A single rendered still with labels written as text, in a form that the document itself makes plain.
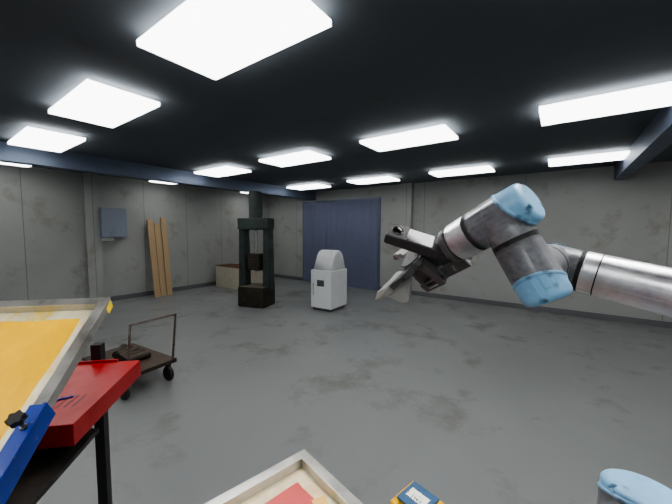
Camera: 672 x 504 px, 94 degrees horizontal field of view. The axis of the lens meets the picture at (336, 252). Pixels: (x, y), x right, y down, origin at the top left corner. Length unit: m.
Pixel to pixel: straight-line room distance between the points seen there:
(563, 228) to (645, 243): 1.35
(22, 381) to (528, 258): 1.55
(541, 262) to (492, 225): 0.09
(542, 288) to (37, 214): 9.41
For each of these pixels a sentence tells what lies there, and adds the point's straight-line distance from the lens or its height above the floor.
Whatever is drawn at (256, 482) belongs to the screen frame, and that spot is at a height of 0.99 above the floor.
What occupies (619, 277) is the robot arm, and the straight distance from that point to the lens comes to 0.68.
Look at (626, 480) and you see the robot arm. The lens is 0.84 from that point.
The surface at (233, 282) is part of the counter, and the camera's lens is 10.31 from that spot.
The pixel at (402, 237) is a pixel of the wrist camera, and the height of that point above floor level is 1.84.
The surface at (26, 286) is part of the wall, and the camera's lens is 9.55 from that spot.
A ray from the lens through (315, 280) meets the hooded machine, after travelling 7.25.
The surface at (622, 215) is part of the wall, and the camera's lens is 8.63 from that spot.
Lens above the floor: 1.86
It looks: 4 degrees down
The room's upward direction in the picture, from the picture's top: straight up
